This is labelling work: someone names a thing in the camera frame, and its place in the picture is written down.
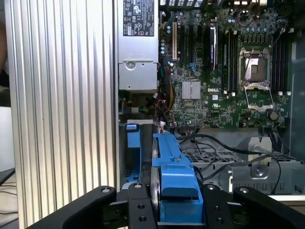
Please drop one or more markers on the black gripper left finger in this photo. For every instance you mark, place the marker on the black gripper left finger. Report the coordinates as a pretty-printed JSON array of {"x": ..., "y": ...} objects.
[{"x": 140, "y": 210}]

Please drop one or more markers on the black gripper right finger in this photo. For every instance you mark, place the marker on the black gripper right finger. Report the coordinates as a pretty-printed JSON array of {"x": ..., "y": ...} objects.
[{"x": 262, "y": 210}]

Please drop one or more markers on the hard disk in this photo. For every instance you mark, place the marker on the hard disk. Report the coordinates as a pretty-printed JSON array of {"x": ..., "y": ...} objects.
[{"x": 176, "y": 176}]

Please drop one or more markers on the grey drive cage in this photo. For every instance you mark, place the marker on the grey drive cage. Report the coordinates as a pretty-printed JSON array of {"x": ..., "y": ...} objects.
[{"x": 238, "y": 176}]

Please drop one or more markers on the blue bay carrier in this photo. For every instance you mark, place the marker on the blue bay carrier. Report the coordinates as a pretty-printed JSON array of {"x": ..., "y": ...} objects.
[{"x": 133, "y": 139}]

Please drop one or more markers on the metal socket cover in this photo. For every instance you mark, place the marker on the metal socket cover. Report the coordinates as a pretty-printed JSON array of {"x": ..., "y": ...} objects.
[{"x": 261, "y": 107}]

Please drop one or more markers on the green motherboard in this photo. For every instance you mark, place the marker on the green motherboard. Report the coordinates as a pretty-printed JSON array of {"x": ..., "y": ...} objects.
[{"x": 214, "y": 112}]

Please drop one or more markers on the dark grey PC case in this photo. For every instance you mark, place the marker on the dark grey PC case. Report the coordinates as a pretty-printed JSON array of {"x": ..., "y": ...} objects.
[{"x": 297, "y": 95}]

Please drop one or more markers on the silver chipset heat sink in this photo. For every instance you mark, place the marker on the silver chipset heat sink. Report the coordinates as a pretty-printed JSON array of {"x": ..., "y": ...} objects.
[{"x": 191, "y": 90}]

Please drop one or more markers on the silver power supply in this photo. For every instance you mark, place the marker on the silver power supply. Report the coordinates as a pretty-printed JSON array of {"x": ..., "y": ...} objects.
[{"x": 138, "y": 74}]

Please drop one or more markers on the CPU socket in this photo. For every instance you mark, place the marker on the CPU socket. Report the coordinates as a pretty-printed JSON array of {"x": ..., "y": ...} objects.
[{"x": 256, "y": 69}]

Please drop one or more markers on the black RAM slots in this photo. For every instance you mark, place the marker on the black RAM slots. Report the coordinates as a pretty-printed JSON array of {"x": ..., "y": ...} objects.
[
  {"x": 230, "y": 66},
  {"x": 281, "y": 66}
]

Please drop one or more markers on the thin metal locking lever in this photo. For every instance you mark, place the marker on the thin metal locking lever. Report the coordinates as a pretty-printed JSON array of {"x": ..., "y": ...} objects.
[
  {"x": 279, "y": 35},
  {"x": 249, "y": 61}
]

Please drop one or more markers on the black expansion slot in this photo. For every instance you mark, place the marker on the black expansion slot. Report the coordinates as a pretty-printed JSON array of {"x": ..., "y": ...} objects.
[
  {"x": 191, "y": 45},
  {"x": 182, "y": 43},
  {"x": 200, "y": 38}
]

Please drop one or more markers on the white expansion slot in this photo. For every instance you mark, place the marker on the white expansion slot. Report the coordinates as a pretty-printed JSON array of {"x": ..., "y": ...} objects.
[{"x": 174, "y": 40}]

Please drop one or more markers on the silver metal bracket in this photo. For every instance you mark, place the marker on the silver metal bracket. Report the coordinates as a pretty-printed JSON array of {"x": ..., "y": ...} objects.
[{"x": 258, "y": 167}]

